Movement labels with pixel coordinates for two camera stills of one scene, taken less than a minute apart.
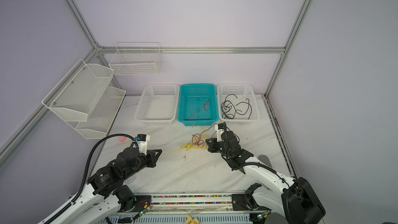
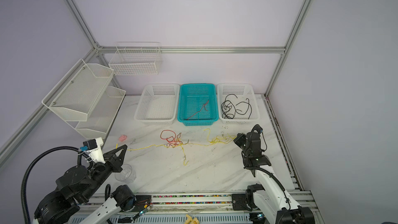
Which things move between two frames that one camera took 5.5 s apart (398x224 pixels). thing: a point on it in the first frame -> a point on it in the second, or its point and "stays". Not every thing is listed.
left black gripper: [151, 159] -> [115, 163]
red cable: [196, 138] -> [171, 139]
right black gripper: [212, 144] -> [241, 136]
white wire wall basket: [136, 58] stays
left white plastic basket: [157, 104] stays
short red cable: [204, 105] stays
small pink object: [122, 138] stays
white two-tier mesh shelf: [83, 98] stays
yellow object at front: [192, 221] stays
